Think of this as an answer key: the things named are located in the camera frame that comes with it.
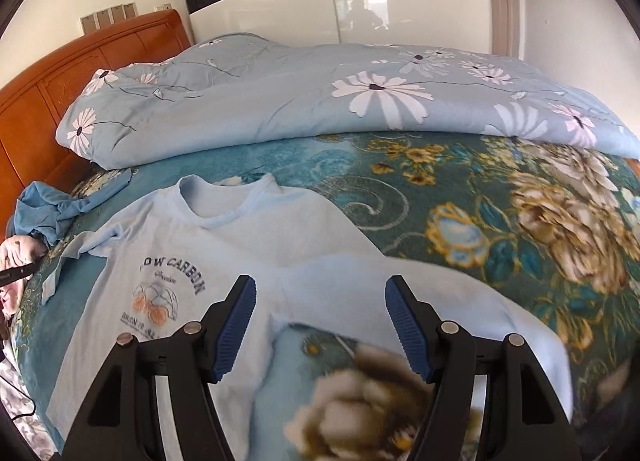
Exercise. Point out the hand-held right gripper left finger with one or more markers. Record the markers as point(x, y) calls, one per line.
point(235, 331)

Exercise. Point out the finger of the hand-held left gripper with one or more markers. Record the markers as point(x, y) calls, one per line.
point(17, 273)

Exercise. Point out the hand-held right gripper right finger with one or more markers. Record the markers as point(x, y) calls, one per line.
point(407, 331)

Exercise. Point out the light blue printed t-shirt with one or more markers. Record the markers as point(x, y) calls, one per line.
point(300, 241)

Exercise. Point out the pink cloth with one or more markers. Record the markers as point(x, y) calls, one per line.
point(12, 301)

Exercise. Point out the blue garment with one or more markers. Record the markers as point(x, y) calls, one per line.
point(40, 211)

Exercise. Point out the teal floral blanket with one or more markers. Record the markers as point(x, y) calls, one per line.
point(450, 181)

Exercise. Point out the grey patterned cloth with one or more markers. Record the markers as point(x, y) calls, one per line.
point(30, 436)

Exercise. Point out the wooden headboard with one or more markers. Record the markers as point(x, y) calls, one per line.
point(50, 86)

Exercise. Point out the light blue daisy duvet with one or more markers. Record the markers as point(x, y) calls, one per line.
point(275, 91)

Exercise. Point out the room door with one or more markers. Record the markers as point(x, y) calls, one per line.
point(500, 1)

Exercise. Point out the wall switch panel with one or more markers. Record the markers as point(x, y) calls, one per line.
point(130, 8)
point(103, 17)
point(88, 23)
point(117, 12)

